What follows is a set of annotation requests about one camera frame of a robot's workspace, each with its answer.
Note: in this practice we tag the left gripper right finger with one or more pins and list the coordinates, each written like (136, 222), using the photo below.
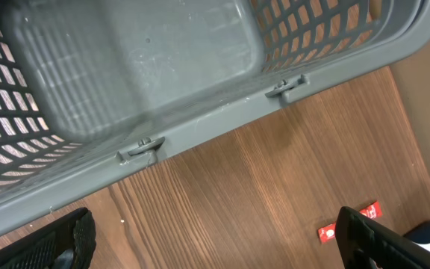
(365, 243)

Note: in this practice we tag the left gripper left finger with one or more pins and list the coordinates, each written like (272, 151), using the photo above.
(67, 243)

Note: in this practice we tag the red coffee stick sachet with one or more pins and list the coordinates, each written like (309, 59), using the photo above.
(327, 233)

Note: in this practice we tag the grey plastic shopping basket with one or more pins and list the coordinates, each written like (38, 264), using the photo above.
(93, 91)

